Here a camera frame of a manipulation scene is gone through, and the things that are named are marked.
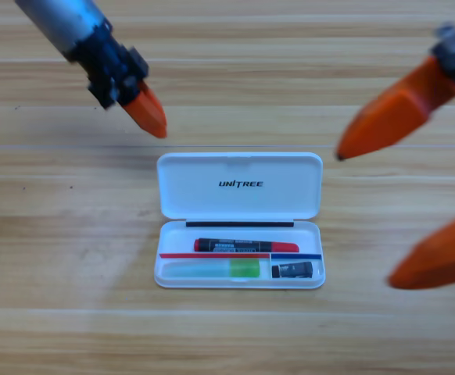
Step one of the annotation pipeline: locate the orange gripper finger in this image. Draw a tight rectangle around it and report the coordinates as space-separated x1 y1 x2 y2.
385 209 455 291

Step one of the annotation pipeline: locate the small black eraser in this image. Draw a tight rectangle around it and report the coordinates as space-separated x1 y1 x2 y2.
270 262 314 280

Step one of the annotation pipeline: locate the red and black marker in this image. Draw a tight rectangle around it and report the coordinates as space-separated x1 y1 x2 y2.
194 237 300 255

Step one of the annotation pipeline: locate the white Unitree pencil case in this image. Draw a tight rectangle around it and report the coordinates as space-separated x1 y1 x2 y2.
153 152 326 290

